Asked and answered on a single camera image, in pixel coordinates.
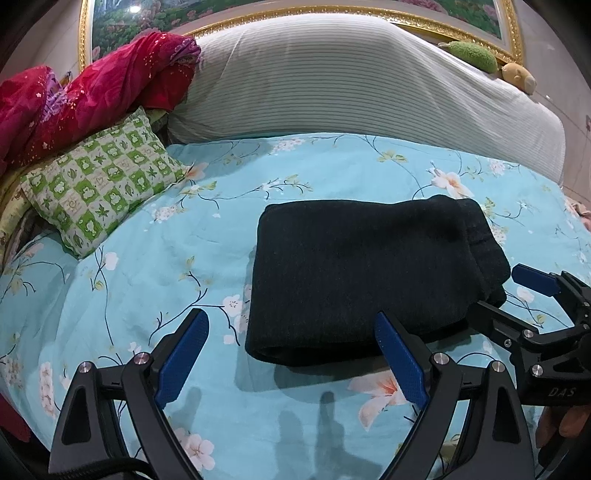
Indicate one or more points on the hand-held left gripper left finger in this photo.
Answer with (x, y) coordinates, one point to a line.
(182, 360)

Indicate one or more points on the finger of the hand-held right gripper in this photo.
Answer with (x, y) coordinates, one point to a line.
(501, 325)
(533, 279)

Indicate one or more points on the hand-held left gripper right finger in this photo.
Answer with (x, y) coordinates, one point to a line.
(399, 360)

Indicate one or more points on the black pants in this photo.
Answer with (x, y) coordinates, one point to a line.
(360, 272)

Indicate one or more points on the person's right hand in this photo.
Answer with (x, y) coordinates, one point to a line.
(558, 429)

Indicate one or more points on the pink cloth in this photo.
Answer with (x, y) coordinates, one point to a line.
(579, 212)

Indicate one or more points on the blue floral bedsheet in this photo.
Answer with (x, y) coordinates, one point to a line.
(161, 258)

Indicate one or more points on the green checked pillow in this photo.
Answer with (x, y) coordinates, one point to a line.
(106, 180)

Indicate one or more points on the tan plush toy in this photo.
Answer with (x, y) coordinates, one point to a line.
(519, 78)

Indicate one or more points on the yellow patterned cloth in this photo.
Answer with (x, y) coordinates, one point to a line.
(14, 207)

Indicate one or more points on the green plush toy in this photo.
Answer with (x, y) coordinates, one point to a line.
(471, 55)

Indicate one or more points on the grey striped headboard cushion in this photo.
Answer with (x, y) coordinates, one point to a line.
(351, 78)

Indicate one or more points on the red patterned blanket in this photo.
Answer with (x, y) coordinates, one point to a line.
(101, 87)

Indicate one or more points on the gold framed painting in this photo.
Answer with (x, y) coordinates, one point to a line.
(277, 9)

